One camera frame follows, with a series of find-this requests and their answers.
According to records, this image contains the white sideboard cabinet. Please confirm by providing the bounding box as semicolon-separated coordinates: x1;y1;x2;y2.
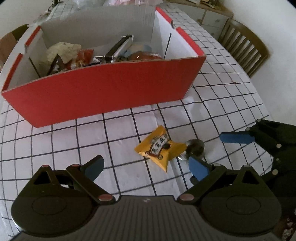
169;1;233;40

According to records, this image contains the silver black foil pack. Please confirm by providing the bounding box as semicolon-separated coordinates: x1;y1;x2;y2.
92;35;134;64

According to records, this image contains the red cardboard box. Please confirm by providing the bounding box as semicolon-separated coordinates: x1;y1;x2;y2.
1;5;206;128

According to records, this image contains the brown red chip bag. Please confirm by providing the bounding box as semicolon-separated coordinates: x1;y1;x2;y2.
127;51;162;61

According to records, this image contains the light blue snack pack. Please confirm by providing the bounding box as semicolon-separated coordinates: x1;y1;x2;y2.
121;43;152;58

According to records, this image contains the red snack bag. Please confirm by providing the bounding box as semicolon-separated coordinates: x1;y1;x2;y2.
66;49;94;70

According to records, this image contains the left wooden chair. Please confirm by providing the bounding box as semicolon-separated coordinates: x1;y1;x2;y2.
0;24;29;70

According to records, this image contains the cream snack bag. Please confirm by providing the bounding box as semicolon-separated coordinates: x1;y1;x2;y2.
43;42;82;64

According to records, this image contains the wooden chair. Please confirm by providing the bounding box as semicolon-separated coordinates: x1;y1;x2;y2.
0;24;29;70
218;19;269;77

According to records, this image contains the right wooden chair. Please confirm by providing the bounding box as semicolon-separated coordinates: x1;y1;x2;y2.
218;19;269;77

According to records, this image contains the black snack bar pack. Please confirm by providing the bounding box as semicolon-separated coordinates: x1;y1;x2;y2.
47;54;67;75

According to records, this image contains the yellow small snack pack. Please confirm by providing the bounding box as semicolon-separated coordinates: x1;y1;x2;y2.
134;125;187;173

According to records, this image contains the small dark candy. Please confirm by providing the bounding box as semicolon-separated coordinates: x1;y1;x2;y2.
177;139;205;161

